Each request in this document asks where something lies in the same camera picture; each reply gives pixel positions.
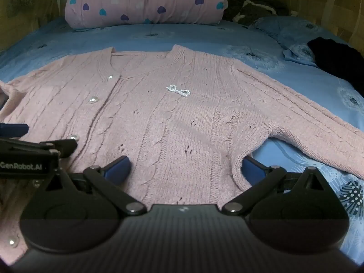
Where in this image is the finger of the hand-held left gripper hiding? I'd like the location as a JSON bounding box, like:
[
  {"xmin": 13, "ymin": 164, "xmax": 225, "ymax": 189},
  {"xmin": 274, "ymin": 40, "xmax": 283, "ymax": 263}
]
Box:
[
  {"xmin": 0, "ymin": 123, "xmax": 30, "ymax": 137},
  {"xmin": 40, "ymin": 138, "xmax": 78, "ymax": 159}
]

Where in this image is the blue dandelion bed sheet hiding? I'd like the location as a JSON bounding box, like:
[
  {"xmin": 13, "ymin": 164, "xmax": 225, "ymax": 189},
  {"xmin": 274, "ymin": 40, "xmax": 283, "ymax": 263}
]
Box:
[{"xmin": 0, "ymin": 15, "xmax": 364, "ymax": 259}]

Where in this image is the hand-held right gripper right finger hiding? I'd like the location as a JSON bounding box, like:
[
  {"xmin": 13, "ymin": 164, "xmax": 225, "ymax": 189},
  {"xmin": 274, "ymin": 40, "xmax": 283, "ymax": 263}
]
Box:
[{"xmin": 222, "ymin": 156, "xmax": 331, "ymax": 217}]

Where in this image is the pink heart print quilt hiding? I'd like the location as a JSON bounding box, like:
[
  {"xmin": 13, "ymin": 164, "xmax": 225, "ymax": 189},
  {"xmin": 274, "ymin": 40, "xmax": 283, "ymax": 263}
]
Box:
[{"xmin": 64, "ymin": 0, "xmax": 229, "ymax": 29}]

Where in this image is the dark fluffy blanket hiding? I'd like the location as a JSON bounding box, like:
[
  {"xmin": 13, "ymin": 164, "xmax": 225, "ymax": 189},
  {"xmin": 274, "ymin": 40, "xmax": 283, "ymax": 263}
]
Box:
[{"xmin": 223, "ymin": 0, "xmax": 292, "ymax": 25}]

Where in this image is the blue dandelion pillow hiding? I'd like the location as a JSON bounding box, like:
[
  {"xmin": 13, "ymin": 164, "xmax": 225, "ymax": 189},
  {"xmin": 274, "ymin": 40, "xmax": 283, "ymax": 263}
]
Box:
[{"xmin": 253, "ymin": 15, "xmax": 342, "ymax": 63}]

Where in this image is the pink knit cardigan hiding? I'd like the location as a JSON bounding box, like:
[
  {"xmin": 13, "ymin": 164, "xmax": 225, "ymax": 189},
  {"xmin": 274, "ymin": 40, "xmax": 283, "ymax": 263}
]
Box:
[{"xmin": 0, "ymin": 45, "xmax": 364, "ymax": 262}]

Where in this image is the black cloth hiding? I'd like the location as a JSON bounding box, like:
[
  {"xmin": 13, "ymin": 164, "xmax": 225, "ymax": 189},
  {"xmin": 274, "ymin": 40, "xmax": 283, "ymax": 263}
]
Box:
[{"xmin": 307, "ymin": 37, "xmax": 364, "ymax": 85}]

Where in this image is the sheer mosquito net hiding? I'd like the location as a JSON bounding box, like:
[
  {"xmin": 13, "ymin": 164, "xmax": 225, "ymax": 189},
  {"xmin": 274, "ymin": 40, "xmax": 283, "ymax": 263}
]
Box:
[{"xmin": 270, "ymin": 0, "xmax": 364, "ymax": 52}]

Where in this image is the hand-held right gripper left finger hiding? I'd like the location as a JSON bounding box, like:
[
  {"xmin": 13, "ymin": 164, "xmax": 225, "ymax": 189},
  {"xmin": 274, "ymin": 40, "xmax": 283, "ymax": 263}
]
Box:
[{"xmin": 45, "ymin": 156, "xmax": 148, "ymax": 216}]

